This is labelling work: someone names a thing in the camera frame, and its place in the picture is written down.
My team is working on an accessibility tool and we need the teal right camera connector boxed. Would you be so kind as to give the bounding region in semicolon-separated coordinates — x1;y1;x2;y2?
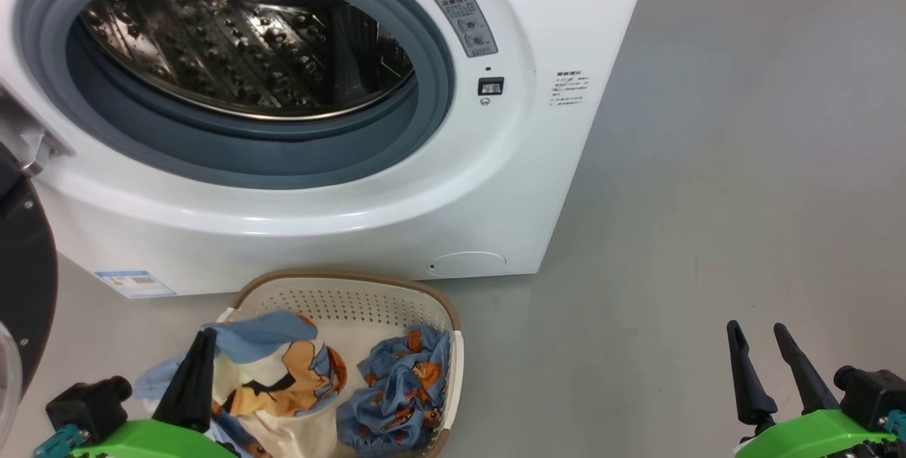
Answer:
881;410;906;445

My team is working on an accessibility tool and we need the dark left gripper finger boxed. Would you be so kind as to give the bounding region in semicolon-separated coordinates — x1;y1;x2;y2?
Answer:
151;328;218;435

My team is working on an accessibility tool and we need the blue cartoon print garment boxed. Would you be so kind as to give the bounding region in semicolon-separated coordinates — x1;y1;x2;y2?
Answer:
133;311;349;458

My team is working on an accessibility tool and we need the cream laundry basket brown rim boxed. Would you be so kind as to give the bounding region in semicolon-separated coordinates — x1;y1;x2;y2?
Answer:
216;269;465;458

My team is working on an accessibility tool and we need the small printed text label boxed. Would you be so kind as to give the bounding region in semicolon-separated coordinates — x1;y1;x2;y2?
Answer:
551;70;592;108

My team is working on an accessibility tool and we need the blue garment with bear print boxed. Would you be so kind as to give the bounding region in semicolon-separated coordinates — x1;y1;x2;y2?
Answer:
336;326;452;455

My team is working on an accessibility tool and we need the grey warning label sticker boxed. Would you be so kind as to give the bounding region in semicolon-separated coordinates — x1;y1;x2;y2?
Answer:
428;0;498;59

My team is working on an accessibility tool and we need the perforated steel washer drum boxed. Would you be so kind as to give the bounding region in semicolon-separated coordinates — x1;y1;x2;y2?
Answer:
78;0;416;121

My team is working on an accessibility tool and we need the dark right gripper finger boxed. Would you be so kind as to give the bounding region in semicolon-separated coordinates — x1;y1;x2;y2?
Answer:
726;320;778;427
773;323;842;416

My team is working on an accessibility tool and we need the black round glass washer door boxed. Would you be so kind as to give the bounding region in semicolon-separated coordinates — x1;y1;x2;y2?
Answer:
0;139;59;437

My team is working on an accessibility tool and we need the blue energy label sticker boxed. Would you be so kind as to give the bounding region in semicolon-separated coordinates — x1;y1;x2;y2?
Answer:
94;270;177;299

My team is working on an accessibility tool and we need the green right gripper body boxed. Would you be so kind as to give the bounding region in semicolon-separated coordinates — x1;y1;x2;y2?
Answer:
734;408;900;458

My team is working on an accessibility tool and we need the round white filter cover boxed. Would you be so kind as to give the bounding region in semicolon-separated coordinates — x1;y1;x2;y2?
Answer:
430;251;508;278

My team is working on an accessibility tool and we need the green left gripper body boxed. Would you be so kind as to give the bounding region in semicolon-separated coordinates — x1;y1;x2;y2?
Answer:
71;419;238;458

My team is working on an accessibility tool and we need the grey rubber door gasket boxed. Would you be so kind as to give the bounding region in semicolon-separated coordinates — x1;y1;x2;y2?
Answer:
14;0;455;190

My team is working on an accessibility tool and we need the teal left camera connector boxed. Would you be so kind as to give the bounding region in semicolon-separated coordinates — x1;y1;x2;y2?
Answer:
32;424;91;458

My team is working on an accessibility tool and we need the white front-loading washing machine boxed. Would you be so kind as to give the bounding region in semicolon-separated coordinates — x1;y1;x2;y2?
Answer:
0;0;655;297

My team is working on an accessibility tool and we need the teal camera connector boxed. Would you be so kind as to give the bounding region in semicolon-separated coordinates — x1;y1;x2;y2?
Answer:
32;424;91;458
881;410;906;445

